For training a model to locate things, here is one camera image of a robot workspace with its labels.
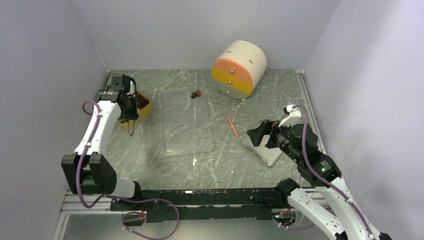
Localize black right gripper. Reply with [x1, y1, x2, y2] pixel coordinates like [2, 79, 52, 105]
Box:
[246, 117, 302, 163]

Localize gold chocolate tin box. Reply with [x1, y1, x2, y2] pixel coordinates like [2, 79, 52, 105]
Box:
[117, 90, 153, 131]

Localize black metal tongs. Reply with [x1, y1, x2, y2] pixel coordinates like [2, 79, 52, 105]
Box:
[127, 120, 135, 137]

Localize silver tin lid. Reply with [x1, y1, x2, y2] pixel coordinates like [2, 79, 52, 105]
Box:
[240, 134, 283, 167]

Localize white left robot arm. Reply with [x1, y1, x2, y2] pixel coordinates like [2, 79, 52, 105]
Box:
[61, 99, 143, 210]

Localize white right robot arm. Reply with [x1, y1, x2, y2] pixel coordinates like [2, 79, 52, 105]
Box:
[246, 104, 391, 240]

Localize red pen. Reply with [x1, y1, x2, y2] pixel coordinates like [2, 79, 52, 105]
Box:
[226, 114, 240, 138]

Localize clear plastic tray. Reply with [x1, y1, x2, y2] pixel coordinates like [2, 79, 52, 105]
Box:
[158, 86, 214, 158]

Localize round pastel drawer cabinet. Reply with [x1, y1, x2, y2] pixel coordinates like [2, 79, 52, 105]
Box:
[211, 40, 267, 100]

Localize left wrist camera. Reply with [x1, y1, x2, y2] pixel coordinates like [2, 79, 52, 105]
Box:
[108, 74, 137, 96]

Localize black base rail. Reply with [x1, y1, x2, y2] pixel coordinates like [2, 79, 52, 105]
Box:
[109, 187, 290, 223]

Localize aluminium frame rail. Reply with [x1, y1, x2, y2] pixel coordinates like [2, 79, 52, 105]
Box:
[52, 190, 115, 240]

